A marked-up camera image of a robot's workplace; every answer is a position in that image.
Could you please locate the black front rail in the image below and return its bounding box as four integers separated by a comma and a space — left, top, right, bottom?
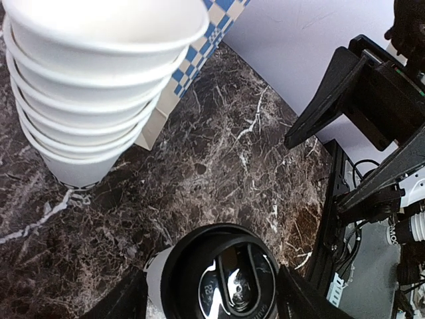
305, 140, 361, 296

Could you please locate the white slotted cable duct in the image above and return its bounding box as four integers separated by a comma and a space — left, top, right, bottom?
326, 272, 345, 308

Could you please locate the stack of white paper cups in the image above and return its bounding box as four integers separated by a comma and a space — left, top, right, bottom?
3, 1, 209, 191

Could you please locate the black coffee lid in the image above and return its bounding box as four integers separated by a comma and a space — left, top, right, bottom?
160, 223, 278, 318

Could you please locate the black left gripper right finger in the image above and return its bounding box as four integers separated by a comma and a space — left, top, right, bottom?
277, 265, 351, 319

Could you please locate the blue checkered paper bag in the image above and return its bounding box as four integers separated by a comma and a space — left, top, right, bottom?
135, 0, 250, 150

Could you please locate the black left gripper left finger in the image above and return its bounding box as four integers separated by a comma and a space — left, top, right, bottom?
80, 268, 147, 319

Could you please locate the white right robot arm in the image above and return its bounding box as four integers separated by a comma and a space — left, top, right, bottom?
285, 35, 424, 245

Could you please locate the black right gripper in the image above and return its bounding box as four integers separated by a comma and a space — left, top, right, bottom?
284, 35, 424, 213

